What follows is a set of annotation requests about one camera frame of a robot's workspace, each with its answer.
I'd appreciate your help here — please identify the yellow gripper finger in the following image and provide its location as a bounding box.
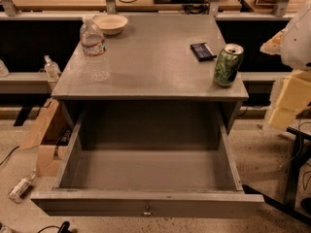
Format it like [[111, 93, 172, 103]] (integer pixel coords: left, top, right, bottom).
[[259, 31, 283, 55], [263, 70, 311, 130]]

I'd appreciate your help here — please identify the clear plastic water bottle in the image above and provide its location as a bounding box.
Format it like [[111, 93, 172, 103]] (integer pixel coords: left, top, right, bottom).
[[80, 16, 110, 83]]

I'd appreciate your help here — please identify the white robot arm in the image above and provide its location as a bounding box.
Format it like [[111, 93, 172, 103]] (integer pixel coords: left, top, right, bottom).
[[260, 1, 311, 130]]

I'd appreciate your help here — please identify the open grey top drawer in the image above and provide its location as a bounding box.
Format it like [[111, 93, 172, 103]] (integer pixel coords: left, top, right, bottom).
[[31, 104, 263, 218]]

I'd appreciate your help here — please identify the metal drawer knob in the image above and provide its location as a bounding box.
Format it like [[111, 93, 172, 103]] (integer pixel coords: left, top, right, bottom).
[[142, 205, 153, 217]]

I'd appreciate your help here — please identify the small bottle on shelf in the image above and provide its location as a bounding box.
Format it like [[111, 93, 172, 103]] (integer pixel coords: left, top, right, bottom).
[[45, 55, 61, 80]]

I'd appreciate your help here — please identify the plastic bottle on floor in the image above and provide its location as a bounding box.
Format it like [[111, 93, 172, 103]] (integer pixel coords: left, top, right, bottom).
[[8, 171, 36, 203]]

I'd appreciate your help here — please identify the green soda can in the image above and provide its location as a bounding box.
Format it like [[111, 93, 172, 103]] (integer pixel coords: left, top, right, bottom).
[[214, 44, 244, 87]]

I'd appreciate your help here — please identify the black chair base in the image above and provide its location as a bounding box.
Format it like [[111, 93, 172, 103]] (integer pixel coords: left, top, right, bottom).
[[243, 124, 311, 226]]

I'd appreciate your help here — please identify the grey cabinet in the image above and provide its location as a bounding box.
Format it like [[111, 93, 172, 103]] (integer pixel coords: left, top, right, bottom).
[[52, 14, 248, 129]]

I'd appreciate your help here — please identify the white paper bowl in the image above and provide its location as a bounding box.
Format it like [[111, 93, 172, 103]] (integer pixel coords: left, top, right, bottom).
[[93, 15, 128, 36]]

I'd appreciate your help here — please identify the cardboard box on floor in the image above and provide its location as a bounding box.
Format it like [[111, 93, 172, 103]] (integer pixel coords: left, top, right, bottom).
[[20, 99, 67, 177]]

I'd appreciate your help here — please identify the black floor cable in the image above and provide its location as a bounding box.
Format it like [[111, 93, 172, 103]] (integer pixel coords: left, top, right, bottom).
[[0, 145, 21, 167]]

